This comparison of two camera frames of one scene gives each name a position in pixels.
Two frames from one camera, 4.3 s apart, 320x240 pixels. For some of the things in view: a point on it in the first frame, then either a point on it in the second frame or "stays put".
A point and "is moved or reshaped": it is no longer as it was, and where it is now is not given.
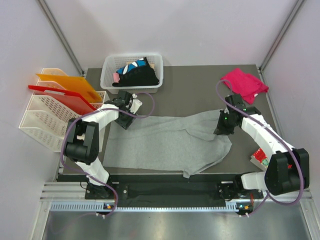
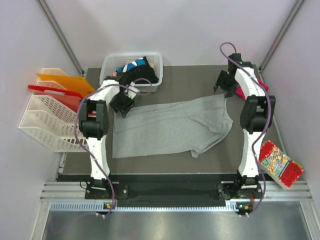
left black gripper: [125, 124] to [124, 107]
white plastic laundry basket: [111, 64] stays put
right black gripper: [220, 130] to [219, 82]
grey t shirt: [187, 143] is moved or reshaped
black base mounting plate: [173, 193] stays put
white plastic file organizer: [47, 119] stays put
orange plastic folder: [78, 85] stays put
